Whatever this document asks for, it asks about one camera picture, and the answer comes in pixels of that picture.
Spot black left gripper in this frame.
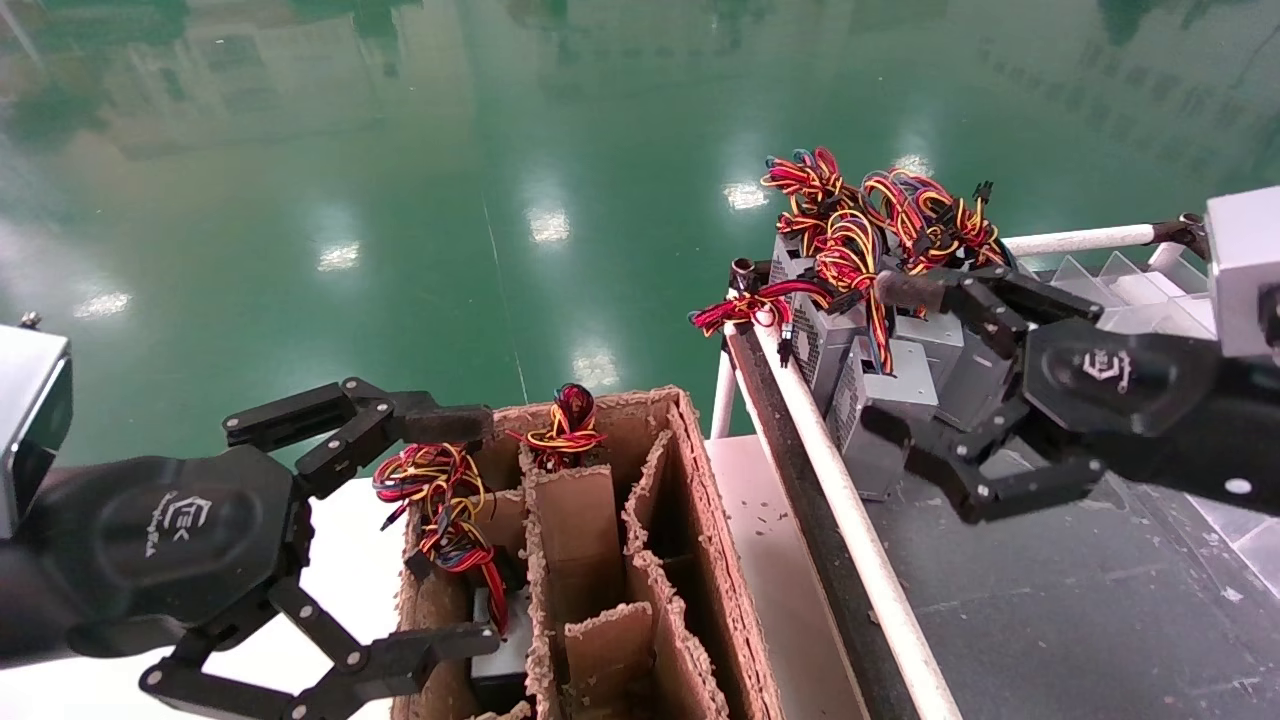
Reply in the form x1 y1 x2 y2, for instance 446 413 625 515
0 378 501 720

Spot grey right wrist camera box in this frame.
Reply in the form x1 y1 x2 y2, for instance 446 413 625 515
1205 185 1280 359

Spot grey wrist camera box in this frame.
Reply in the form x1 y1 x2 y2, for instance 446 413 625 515
0 312 74 543
1205 185 1280 359

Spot grey power supply with cables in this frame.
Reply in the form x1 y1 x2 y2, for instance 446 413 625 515
862 168 1007 363
373 443 533 703
815 210 943 501
762 147 867 287
935 325 1028 433

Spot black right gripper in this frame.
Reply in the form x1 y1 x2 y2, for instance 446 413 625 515
860 265 1280 524

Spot black pipe end connector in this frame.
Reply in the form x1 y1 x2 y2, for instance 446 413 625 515
730 258 773 303

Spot brown cardboard box with dividers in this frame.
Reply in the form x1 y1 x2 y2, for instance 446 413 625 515
390 386 787 720

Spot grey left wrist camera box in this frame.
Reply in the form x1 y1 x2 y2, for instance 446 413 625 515
0 312 74 543

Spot grey power supply, red cables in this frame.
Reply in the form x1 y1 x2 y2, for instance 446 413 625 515
688 262 863 413

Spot white table leg pipe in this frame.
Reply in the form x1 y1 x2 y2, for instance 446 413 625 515
709 350 739 442

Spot wire bundle at box rear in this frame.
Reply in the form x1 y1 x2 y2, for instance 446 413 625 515
508 384 609 473

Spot black pipe corner connector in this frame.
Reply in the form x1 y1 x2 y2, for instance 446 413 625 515
1150 213 1211 251

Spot clear acrylic divider organizer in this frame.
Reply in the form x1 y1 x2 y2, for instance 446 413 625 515
1025 250 1280 593

